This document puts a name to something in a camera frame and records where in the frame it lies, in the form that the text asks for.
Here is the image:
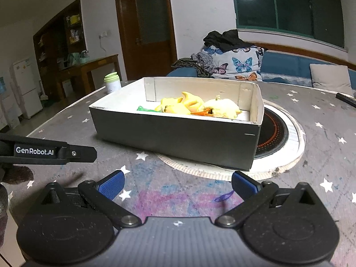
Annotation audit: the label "green soft packet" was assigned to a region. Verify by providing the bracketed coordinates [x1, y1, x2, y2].
[137, 106, 158, 113]

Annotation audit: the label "yellow submarine toy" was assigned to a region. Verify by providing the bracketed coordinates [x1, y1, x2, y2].
[154, 97, 191, 115]

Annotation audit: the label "orange soft packet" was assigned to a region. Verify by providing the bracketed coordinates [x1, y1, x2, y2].
[191, 108, 214, 117]

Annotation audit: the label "grey gloved left hand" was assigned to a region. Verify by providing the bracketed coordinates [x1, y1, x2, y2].
[0, 163, 34, 247]

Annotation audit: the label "grey star tablecloth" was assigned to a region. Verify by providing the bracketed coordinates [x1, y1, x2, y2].
[7, 83, 355, 266]

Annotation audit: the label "round induction cooker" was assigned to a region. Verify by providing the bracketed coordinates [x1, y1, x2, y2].
[157, 100, 306, 181]

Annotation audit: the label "grey cardboard box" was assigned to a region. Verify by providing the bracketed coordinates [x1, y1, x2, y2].
[89, 77, 264, 171]

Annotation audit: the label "white refrigerator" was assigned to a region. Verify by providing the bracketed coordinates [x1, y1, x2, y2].
[10, 59, 43, 119]

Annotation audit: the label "white jar green lid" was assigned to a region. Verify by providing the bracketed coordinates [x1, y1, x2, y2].
[104, 72, 121, 94]

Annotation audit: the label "pale yellow chick toy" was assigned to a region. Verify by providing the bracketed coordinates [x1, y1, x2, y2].
[204, 95, 242, 119]

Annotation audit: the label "wooden side table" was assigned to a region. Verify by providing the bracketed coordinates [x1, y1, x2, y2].
[54, 54, 119, 99]

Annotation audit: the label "orange duck toy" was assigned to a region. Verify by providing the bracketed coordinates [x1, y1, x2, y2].
[182, 92, 204, 113]

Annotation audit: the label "wooden shelf cabinet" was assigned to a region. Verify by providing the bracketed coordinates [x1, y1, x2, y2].
[33, 0, 86, 100]

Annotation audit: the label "butterfly print cushion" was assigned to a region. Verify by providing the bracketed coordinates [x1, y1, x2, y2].
[199, 45, 265, 81]

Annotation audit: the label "blue sofa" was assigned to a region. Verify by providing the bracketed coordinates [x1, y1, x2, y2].
[168, 50, 355, 91]

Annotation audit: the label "striped grey clothes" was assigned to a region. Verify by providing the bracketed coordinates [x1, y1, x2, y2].
[171, 51, 214, 78]

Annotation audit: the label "black remote control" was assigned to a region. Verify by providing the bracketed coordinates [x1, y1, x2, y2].
[336, 93, 356, 107]

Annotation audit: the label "grey pillow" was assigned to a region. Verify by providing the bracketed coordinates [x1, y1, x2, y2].
[309, 64, 352, 95]

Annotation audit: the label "black clothes pile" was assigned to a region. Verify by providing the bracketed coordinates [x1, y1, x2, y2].
[203, 29, 253, 53]

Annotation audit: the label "brown wooden door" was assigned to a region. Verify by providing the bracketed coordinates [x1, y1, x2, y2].
[115, 0, 177, 80]

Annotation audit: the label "dark window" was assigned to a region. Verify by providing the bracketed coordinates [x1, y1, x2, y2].
[234, 0, 345, 48]

